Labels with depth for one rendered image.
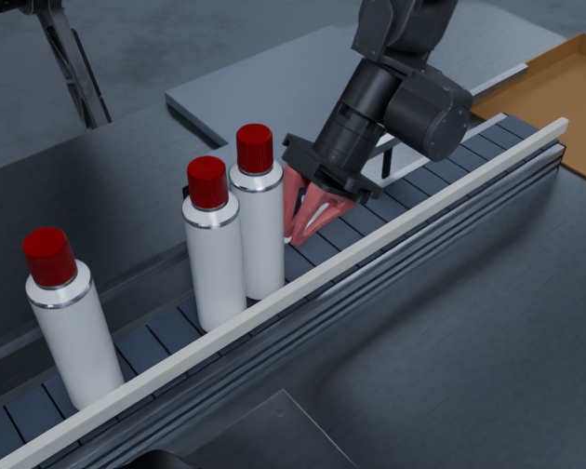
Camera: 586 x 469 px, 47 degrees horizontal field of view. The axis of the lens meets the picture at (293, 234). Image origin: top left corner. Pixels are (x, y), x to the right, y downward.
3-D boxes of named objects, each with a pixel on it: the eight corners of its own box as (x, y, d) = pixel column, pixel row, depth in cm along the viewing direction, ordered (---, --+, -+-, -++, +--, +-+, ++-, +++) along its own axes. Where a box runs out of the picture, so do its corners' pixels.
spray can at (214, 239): (217, 347, 68) (196, 194, 54) (189, 316, 71) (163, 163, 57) (258, 322, 71) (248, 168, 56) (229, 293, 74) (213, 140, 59)
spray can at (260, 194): (257, 311, 72) (247, 157, 58) (228, 283, 75) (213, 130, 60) (294, 288, 74) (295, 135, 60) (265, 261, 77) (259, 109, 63)
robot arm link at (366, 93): (386, 60, 71) (357, 41, 67) (435, 87, 67) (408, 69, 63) (352, 117, 73) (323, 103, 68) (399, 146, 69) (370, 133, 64)
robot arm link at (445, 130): (424, 1, 68) (370, -10, 62) (517, 43, 62) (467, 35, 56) (381, 110, 74) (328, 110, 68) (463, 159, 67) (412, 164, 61)
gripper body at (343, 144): (343, 195, 65) (382, 128, 63) (276, 147, 71) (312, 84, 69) (376, 205, 70) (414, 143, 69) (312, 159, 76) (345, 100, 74)
